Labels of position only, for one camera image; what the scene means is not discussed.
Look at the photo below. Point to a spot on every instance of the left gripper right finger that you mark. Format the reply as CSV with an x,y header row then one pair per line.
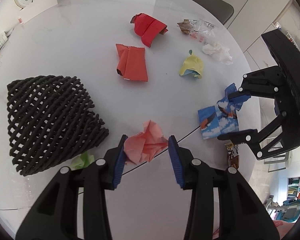
x,y
177,161

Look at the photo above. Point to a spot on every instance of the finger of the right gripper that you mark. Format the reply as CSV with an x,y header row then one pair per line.
x,y
238,96
238,136

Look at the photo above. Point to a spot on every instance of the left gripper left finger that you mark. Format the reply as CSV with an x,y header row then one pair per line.
x,y
120,162

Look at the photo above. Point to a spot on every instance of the blue sky printed paper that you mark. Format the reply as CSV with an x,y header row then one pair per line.
x,y
218,119

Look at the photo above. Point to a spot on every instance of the pink paper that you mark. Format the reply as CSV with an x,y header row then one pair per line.
x,y
145,145

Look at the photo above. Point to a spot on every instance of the green paper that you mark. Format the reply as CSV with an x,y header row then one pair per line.
x,y
82,161

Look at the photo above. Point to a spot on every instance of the white tissue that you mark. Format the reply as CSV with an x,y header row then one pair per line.
x,y
218,52

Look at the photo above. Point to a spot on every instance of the black foam mesh sleeve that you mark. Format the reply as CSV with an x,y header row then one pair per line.
x,y
50,120

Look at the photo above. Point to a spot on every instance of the brown snack wrapper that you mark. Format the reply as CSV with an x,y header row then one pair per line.
x,y
232,155

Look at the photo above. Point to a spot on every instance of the white step stool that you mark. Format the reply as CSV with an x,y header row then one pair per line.
x,y
279,162

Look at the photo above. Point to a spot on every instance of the yellow crumpled paper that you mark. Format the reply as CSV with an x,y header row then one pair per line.
x,y
193,65

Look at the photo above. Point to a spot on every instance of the clear plastic wrapper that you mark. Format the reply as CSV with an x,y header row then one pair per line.
x,y
199,30

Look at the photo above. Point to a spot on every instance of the white drawer cabinet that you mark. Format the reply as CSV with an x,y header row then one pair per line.
x,y
261,16

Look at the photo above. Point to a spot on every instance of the dark grey chair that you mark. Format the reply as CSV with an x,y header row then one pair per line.
x,y
202,0

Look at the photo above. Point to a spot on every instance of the orange-red folded paper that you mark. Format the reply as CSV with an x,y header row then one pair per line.
x,y
132,63

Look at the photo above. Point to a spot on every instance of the red crumpled paper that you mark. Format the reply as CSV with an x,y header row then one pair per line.
x,y
147,28

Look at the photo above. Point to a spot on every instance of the white card box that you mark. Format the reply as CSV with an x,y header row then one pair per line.
x,y
34,9

